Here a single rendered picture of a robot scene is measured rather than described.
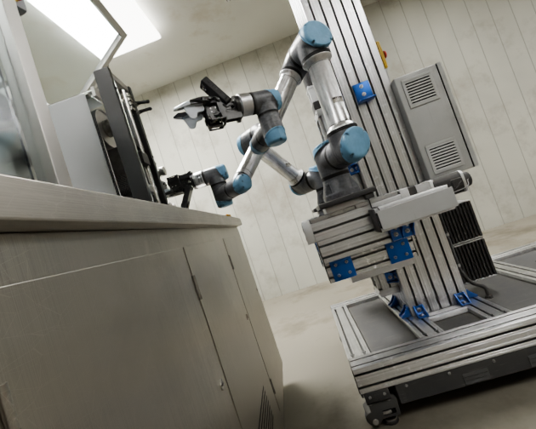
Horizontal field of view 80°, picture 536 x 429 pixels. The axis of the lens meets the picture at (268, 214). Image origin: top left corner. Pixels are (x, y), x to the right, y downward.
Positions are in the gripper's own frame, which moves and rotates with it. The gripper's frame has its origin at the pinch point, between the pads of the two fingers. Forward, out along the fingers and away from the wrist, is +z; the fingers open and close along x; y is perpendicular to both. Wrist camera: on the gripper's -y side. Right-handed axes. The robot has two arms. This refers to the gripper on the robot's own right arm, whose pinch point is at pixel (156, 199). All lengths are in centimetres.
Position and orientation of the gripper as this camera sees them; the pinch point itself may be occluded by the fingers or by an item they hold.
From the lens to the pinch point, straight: 157.5
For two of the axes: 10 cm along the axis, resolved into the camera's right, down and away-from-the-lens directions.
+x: -0.4, -0.3, -10.0
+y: -3.2, -9.5, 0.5
